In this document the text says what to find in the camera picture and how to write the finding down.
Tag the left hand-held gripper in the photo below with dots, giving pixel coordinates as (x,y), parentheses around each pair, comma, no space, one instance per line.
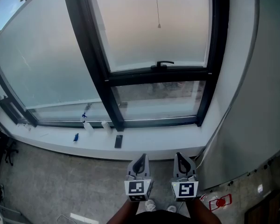
(136,188)

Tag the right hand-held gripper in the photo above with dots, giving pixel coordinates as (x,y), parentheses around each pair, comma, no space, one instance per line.
(185,189)

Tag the person's right forearm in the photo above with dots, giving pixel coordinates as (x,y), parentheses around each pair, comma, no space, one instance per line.
(203,212)

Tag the black phone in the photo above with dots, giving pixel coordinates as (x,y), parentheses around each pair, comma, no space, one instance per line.
(118,141)

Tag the person's left white shoe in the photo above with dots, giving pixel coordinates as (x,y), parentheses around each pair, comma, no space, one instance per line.
(150,205)

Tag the person's white shoe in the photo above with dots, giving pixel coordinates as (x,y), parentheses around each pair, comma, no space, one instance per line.
(150,205)
(171,208)

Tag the person's right white shoe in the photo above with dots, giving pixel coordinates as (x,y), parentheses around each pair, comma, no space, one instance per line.
(171,208)

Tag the red and white plastic bag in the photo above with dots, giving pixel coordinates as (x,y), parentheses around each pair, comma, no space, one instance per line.
(220,202)

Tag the small white bottle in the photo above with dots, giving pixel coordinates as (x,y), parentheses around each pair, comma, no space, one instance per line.
(106,127)

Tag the person's black clothing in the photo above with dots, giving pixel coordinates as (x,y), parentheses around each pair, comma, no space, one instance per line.
(163,218)

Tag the white spray bottle blue nozzle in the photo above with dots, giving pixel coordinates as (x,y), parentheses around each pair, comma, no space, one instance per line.
(87,125)

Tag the small blue object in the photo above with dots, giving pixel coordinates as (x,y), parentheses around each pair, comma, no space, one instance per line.
(75,137)

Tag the dark wooden cabinet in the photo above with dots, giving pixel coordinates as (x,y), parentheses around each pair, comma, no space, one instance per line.
(266,209)

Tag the grey metal column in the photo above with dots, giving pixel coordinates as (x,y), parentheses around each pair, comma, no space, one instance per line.
(259,101)

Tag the black office chair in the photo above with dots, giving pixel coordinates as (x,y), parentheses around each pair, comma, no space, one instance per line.
(8,151)

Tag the grey floor box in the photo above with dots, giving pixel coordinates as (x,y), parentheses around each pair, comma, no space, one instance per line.
(7,214)

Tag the black window frame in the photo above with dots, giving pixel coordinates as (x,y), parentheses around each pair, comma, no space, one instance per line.
(88,55)

